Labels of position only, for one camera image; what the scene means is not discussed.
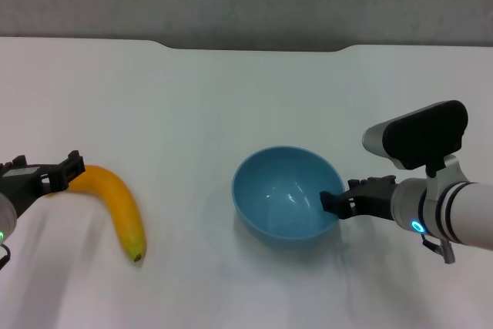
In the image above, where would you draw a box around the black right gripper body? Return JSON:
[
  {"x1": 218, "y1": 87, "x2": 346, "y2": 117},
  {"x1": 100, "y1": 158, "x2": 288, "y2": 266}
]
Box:
[{"x1": 354, "y1": 176, "x2": 397, "y2": 222}]

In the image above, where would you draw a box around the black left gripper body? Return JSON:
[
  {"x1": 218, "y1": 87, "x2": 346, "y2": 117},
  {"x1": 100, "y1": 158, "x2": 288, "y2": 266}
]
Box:
[{"x1": 0, "y1": 165, "x2": 53, "y2": 217}]

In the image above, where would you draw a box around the yellow banana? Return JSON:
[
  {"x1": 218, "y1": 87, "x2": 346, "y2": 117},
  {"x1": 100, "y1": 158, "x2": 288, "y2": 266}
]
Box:
[{"x1": 45, "y1": 165, "x2": 148, "y2": 264}]

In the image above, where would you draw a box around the blue plastic bowl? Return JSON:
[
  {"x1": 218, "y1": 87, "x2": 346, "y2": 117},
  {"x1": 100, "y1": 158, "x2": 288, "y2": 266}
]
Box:
[{"x1": 231, "y1": 146, "x2": 346, "y2": 252}]

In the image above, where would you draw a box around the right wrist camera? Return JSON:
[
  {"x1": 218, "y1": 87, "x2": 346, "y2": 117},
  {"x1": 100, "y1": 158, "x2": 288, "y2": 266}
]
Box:
[{"x1": 361, "y1": 100, "x2": 471, "y2": 191}]

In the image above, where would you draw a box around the right arm cable plug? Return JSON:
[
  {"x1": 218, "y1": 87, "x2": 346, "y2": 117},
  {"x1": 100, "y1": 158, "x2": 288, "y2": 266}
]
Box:
[{"x1": 421, "y1": 234, "x2": 456, "y2": 264}]

